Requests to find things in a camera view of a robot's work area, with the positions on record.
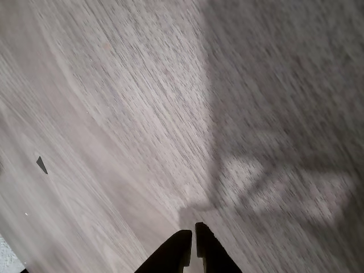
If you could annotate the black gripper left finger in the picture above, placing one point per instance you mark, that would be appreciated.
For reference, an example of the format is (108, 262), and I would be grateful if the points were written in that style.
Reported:
(170, 253)

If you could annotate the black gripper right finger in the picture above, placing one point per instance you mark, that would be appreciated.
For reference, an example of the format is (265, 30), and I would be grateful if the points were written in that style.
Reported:
(213, 253)

